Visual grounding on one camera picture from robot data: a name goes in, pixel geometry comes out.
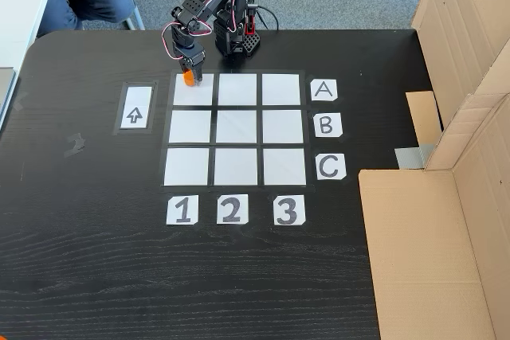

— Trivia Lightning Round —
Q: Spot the paper sheet number 1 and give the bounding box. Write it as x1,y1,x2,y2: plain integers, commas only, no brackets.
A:
166,195,199,226

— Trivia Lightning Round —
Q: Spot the paper sheet letter A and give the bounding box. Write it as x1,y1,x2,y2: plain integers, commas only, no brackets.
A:
310,80,339,102

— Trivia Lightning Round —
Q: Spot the red and black clamp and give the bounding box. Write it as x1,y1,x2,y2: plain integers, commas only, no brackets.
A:
244,0,260,37

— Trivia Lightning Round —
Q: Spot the paper sheet letter C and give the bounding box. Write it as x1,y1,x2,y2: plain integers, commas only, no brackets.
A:
316,153,347,181

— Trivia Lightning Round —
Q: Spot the red and white servo wire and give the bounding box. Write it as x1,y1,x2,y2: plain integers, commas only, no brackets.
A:
160,22,213,64

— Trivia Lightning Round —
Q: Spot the white nine-square grid sheet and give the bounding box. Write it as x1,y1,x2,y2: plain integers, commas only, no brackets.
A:
159,69,316,193

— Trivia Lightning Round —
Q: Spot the white desk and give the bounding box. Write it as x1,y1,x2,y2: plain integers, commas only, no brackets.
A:
0,0,61,131

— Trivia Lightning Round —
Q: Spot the white arrow paper sheet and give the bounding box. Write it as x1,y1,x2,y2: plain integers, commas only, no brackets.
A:
113,80,159,136

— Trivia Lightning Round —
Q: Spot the grey metal leg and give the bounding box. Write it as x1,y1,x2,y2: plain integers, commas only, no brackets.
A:
120,4,146,32

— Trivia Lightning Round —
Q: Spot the paper sheet letter B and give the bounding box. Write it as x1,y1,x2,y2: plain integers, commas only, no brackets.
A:
313,112,343,139

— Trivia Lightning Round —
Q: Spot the brown cardboard box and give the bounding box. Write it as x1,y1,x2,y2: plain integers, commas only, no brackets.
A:
405,0,510,172
358,92,510,340

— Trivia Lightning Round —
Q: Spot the paper sheet number 2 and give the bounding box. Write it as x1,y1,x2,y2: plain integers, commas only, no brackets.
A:
216,193,249,225

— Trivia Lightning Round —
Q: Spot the paper sheet number 3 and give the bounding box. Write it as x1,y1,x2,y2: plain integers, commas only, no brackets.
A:
273,194,307,227

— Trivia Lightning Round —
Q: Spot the black power cable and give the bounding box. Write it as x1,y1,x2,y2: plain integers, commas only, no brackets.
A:
256,5,281,32

